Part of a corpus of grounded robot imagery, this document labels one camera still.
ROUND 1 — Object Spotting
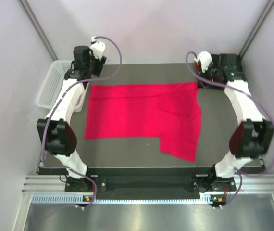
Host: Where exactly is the aluminium corner post left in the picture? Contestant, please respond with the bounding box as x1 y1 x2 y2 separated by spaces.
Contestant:
18 0 58 61

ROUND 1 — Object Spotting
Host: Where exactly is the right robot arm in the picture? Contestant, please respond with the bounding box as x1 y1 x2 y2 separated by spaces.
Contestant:
194 51 274 193

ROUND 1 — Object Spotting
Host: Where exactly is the pink t shirt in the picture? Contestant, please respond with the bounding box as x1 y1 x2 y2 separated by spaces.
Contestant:
85 81 202 162

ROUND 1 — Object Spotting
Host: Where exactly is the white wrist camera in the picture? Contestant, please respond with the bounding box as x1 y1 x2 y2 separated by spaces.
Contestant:
194 51 212 73
90 37 106 60

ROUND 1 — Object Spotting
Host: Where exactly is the aluminium corner post right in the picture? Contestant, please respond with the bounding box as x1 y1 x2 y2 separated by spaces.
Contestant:
239 0 274 58

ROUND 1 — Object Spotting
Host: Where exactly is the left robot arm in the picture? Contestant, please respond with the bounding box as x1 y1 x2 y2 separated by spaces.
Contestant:
37 41 106 191

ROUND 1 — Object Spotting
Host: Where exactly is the slotted grey cable duct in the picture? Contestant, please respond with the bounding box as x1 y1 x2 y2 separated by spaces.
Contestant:
31 194 224 205

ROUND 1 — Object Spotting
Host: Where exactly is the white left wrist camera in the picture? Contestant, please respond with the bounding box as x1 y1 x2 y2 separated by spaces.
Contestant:
90 37 106 60

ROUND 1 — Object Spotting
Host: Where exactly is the aluminium corner post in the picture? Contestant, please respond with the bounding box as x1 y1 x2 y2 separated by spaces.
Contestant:
239 0 274 58
18 0 58 61

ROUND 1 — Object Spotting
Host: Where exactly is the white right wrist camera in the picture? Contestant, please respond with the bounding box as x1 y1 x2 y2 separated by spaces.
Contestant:
194 51 212 73

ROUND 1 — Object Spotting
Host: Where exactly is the aluminium frame rail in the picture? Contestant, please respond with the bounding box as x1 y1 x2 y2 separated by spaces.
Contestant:
22 174 274 194

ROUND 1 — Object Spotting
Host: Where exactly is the white plastic basket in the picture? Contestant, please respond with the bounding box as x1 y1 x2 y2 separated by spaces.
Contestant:
35 59 86 113

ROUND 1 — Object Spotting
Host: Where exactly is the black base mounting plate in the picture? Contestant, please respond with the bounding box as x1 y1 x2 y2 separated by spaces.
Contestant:
64 174 236 200

